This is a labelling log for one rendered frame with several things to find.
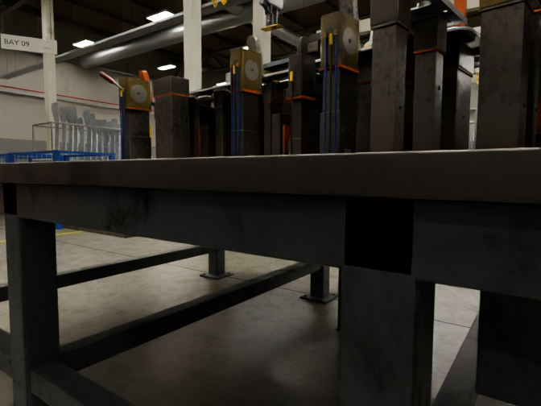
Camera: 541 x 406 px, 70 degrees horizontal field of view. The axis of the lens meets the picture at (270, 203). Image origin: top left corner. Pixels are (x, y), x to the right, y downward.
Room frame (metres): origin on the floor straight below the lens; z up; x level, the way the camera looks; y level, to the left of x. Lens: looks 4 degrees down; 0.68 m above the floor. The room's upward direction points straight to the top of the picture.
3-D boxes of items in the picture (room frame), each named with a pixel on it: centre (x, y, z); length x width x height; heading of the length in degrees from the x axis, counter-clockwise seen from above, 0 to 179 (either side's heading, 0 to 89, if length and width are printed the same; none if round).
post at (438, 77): (0.81, -0.32, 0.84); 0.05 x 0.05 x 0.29; 48
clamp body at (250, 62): (1.19, 0.09, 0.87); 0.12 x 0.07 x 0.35; 138
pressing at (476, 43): (1.38, 0.02, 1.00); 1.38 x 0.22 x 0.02; 48
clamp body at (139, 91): (1.62, 0.57, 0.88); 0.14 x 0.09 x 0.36; 138
